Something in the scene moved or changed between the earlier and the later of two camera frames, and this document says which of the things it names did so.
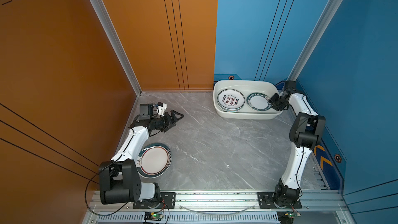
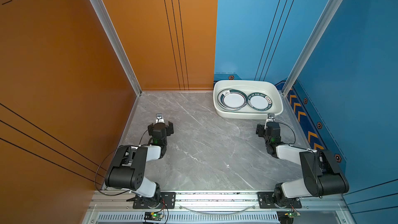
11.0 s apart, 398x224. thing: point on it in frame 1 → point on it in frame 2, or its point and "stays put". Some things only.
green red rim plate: (154, 161) → (231, 100)
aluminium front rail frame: (317, 207) stays put
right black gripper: (272, 100) → (260, 129)
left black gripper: (172, 122) → (168, 130)
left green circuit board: (155, 216) stays put
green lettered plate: (258, 101) stays put
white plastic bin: (244, 99) stays put
